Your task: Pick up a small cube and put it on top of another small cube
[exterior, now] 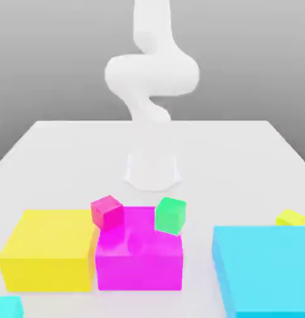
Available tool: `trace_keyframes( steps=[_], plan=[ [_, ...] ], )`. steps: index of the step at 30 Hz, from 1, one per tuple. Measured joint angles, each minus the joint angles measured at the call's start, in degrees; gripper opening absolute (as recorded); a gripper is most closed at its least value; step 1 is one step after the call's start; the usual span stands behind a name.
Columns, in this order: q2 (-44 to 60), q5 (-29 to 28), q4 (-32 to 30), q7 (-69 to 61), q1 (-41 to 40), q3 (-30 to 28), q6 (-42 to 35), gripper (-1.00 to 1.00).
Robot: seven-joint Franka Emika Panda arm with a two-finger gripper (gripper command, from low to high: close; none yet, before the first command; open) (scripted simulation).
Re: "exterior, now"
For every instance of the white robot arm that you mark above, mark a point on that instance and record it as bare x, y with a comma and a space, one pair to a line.
152, 74

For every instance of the small green cube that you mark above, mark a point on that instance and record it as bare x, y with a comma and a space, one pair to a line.
170, 216

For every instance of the small red cube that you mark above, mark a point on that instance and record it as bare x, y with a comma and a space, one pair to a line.
107, 213

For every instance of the small yellow cube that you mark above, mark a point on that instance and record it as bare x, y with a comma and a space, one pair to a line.
290, 218

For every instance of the small cyan cube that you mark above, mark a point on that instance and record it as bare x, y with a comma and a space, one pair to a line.
6, 307

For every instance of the large magenta box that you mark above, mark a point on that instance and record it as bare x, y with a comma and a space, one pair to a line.
139, 260

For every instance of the large yellow box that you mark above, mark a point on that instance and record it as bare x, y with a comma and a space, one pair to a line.
47, 251

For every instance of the large blue box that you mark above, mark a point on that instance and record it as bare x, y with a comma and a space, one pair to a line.
264, 270

